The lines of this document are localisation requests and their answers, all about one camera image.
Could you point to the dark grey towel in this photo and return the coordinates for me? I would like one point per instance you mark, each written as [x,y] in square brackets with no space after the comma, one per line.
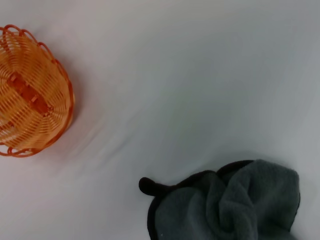
[225,205]

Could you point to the orange woven plastic basket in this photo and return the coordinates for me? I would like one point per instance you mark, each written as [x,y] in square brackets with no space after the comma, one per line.
[30,95]

